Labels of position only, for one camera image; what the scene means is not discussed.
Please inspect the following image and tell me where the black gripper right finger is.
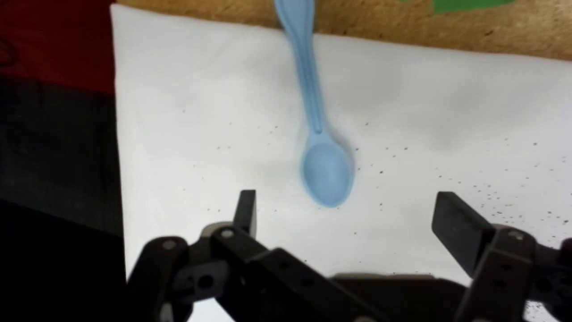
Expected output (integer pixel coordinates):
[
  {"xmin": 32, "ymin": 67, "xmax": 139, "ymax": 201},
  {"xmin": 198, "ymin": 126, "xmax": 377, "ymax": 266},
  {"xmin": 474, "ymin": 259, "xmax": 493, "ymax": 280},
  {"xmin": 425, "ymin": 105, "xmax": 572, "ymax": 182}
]
[{"xmin": 429, "ymin": 189, "xmax": 572, "ymax": 322}]

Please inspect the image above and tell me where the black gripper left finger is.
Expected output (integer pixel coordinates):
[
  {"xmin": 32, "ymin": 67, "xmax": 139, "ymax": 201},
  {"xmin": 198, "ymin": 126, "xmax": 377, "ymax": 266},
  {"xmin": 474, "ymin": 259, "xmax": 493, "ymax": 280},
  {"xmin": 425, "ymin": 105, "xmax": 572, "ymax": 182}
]
[{"xmin": 127, "ymin": 187, "xmax": 383, "ymax": 322}]

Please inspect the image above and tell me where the light blue plastic spoon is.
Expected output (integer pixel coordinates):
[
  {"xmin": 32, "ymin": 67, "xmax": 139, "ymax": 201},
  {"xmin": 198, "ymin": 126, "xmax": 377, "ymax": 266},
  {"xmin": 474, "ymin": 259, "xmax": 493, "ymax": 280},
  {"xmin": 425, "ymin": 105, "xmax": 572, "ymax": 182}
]
[{"xmin": 272, "ymin": 0, "xmax": 357, "ymax": 209}]

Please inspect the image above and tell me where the white table cloth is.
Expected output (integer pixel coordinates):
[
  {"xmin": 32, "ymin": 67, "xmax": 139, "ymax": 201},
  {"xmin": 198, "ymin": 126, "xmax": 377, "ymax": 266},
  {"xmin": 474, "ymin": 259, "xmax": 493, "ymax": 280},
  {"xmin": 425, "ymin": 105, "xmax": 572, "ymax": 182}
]
[{"xmin": 109, "ymin": 1, "xmax": 572, "ymax": 322}]

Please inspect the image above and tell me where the green tape mark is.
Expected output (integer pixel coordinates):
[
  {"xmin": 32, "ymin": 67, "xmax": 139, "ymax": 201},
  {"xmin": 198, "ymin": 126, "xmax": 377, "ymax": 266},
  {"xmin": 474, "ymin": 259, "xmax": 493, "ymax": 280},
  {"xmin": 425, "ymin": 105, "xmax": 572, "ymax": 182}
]
[{"xmin": 429, "ymin": 0, "xmax": 517, "ymax": 15}]

